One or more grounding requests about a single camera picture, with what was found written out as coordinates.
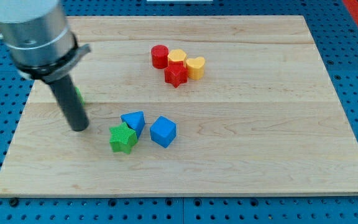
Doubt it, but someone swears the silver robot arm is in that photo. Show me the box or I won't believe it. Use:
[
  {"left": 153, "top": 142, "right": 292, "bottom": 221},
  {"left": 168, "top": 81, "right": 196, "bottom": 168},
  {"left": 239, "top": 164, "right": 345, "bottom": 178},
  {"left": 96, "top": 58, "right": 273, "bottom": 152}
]
[{"left": 0, "top": 0, "right": 91, "bottom": 83}]

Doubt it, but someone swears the blue cube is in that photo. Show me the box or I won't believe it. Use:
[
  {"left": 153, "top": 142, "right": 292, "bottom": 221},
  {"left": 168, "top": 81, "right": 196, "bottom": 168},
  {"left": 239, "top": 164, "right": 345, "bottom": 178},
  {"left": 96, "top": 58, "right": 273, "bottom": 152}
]
[{"left": 150, "top": 116, "right": 177, "bottom": 148}]

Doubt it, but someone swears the red star block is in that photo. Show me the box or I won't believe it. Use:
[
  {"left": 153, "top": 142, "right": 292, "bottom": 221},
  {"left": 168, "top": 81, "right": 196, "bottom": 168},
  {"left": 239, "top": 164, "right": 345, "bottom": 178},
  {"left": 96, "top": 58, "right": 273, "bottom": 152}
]
[{"left": 164, "top": 64, "right": 188, "bottom": 88}]

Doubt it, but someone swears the green star block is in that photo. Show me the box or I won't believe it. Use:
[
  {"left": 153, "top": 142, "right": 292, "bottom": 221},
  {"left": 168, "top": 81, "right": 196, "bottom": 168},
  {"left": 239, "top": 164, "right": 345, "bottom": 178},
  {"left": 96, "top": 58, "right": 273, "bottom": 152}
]
[{"left": 109, "top": 122, "right": 138, "bottom": 154}]

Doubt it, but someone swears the wooden board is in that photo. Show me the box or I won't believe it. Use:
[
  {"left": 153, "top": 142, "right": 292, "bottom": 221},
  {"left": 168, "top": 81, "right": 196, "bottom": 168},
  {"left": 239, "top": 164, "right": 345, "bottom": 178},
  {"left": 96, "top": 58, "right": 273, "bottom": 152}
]
[{"left": 0, "top": 16, "right": 358, "bottom": 198}]

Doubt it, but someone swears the blue triangular block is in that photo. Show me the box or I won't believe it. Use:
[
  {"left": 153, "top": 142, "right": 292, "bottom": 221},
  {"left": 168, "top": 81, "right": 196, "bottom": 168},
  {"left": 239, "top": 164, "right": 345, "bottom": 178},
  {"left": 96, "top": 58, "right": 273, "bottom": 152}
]
[{"left": 121, "top": 111, "right": 145, "bottom": 139}]

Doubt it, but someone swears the yellow heart block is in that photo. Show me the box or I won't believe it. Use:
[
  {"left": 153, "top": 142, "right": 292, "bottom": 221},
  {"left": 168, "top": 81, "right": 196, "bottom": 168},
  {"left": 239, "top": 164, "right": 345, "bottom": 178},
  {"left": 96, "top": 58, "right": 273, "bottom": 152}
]
[{"left": 186, "top": 57, "right": 205, "bottom": 80}]

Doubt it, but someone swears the yellow hexagon block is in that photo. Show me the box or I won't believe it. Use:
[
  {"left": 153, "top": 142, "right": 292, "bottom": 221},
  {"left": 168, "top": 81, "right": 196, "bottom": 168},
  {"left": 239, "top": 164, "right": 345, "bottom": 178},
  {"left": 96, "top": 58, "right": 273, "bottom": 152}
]
[{"left": 167, "top": 49, "right": 187, "bottom": 67}]

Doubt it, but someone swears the red cylinder block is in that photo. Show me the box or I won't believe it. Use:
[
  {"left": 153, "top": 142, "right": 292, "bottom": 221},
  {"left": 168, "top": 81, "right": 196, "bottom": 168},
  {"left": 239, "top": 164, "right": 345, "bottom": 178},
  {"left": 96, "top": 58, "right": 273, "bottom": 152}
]
[{"left": 150, "top": 45, "right": 169, "bottom": 69}]

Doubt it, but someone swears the green block behind tool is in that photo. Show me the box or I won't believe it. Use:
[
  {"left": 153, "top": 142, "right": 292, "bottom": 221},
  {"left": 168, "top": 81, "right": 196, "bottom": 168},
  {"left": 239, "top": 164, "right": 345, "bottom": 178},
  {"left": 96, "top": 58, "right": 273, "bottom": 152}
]
[{"left": 75, "top": 86, "right": 85, "bottom": 105}]

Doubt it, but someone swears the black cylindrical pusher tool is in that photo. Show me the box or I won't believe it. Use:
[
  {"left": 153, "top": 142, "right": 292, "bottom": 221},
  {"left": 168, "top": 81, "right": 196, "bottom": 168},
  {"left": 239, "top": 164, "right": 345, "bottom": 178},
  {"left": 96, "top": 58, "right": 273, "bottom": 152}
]
[{"left": 49, "top": 75, "right": 90, "bottom": 132}]

